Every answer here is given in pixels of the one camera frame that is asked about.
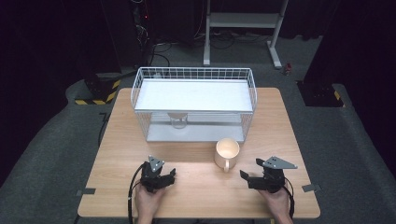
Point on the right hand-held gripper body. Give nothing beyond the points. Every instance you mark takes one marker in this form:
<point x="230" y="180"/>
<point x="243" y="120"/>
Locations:
<point x="271" y="179"/>

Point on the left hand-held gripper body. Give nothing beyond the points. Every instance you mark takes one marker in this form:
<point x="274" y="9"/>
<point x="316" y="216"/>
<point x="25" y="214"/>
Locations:
<point x="151" y="179"/>

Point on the cream ceramic cup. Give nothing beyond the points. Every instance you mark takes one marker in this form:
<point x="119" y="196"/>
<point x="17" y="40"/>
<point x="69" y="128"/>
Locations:
<point x="226" y="152"/>

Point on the person's left hand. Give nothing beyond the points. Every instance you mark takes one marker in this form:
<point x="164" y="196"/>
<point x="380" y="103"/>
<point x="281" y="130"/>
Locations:
<point x="150" y="202"/>

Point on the person's right hand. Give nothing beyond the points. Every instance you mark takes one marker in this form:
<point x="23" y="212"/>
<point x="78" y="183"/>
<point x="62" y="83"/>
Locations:
<point x="277" y="202"/>

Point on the grey tape strip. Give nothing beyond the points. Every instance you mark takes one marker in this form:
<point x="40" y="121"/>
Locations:
<point x="86" y="191"/>
<point x="311" y="188"/>

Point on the black yellow striped base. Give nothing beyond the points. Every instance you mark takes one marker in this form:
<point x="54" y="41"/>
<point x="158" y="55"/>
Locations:
<point x="320" y="95"/>
<point x="102" y="90"/>

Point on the small red object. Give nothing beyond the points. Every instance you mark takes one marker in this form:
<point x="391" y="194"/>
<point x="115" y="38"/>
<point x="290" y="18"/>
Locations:
<point x="288" y="69"/>

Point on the white metal stand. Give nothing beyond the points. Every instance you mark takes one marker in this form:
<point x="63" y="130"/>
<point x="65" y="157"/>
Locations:
<point x="243" y="20"/>

